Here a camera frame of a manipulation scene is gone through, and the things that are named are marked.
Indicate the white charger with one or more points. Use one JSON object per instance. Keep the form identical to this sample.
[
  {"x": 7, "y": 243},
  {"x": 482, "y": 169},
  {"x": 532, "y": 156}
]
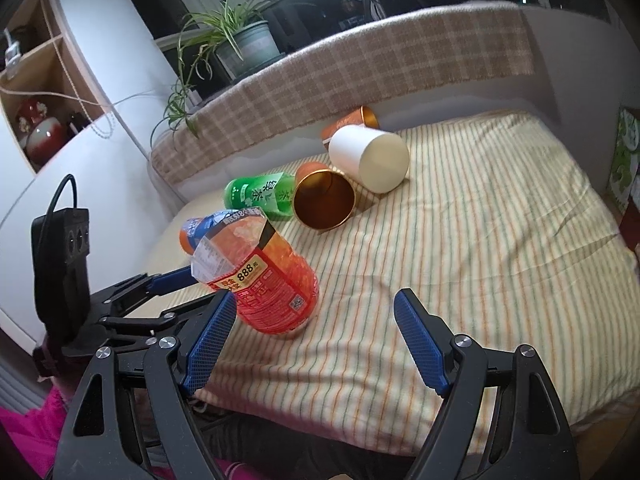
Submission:
[{"x": 11, "y": 52}]

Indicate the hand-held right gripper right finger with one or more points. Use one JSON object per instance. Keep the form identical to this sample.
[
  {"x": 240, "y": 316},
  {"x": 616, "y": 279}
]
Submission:
[{"x": 417, "y": 345}]

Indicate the green printed box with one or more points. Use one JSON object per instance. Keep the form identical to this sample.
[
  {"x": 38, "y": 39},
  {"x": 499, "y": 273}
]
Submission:
[{"x": 625, "y": 160}]

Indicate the red white ceramic vase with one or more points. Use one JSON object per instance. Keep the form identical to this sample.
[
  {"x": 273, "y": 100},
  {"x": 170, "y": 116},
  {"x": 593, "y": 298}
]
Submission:
[{"x": 47, "y": 140}]

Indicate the potted spider plant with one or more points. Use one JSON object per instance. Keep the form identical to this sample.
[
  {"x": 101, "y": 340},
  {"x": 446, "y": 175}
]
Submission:
[{"x": 255, "y": 42}]

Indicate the plaid cloth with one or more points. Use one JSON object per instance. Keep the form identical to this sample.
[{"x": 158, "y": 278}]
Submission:
[{"x": 350, "y": 60}]

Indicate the green tea bottle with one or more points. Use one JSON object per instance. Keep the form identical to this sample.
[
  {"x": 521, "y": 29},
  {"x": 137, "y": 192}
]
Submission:
[{"x": 255, "y": 192}]

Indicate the orange cup gold inside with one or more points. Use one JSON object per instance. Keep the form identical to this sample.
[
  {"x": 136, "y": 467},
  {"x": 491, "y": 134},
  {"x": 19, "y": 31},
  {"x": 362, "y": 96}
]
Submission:
[
  {"x": 325, "y": 200},
  {"x": 350, "y": 120}
]

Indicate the orange drink bottle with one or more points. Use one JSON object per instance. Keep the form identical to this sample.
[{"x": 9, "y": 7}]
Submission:
[{"x": 270, "y": 280}]

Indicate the wooden shelf cabinet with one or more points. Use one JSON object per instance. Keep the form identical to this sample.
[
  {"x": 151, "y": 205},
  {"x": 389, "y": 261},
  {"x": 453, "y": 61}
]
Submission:
[{"x": 55, "y": 55}]

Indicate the grey bed frame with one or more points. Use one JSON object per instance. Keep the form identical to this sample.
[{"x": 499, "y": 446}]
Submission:
[{"x": 560, "y": 60}]

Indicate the white paper cup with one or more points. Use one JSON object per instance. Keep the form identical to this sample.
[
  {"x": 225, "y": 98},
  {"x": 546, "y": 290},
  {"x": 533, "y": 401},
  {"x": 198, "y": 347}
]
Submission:
[{"x": 350, "y": 150}]

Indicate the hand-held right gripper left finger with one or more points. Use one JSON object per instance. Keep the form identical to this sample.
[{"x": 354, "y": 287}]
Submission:
[{"x": 210, "y": 347}]

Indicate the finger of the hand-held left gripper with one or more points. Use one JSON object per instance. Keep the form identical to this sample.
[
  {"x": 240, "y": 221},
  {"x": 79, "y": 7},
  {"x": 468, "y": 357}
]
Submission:
[
  {"x": 170, "y": 280},
  {"x": 150, "y": 322}
]

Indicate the red spotted ceramic jar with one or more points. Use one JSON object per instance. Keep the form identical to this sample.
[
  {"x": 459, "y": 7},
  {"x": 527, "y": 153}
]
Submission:
[{"x": 31, "y": 110}]

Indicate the striped yellow blanket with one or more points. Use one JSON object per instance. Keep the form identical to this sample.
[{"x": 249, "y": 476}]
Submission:
[{"x": 475, "y": 260}]

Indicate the pink clothing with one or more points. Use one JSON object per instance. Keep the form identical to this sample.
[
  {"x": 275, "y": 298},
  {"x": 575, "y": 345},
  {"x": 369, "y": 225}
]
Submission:
[{"x": 25, "y": 435}]

